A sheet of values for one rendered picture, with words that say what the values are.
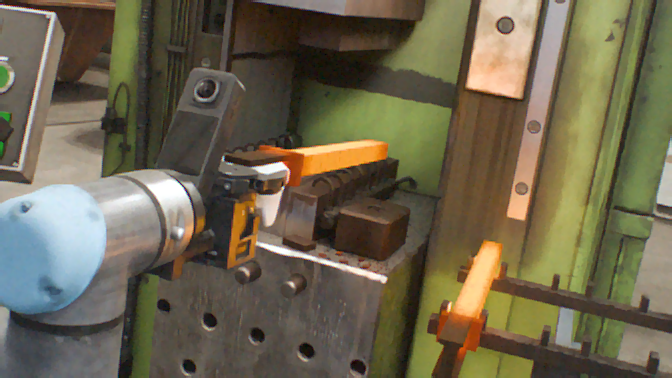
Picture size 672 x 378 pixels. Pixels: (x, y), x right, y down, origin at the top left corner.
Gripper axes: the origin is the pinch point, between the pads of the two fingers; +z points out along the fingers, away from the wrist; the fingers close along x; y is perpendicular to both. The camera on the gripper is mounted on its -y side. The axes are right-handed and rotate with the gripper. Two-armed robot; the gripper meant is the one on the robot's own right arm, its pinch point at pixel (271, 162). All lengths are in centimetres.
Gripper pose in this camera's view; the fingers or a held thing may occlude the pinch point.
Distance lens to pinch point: 82.6
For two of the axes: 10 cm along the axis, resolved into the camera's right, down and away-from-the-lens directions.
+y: -1.5, 9.7, 1.9
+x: 9.2, 2.1, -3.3
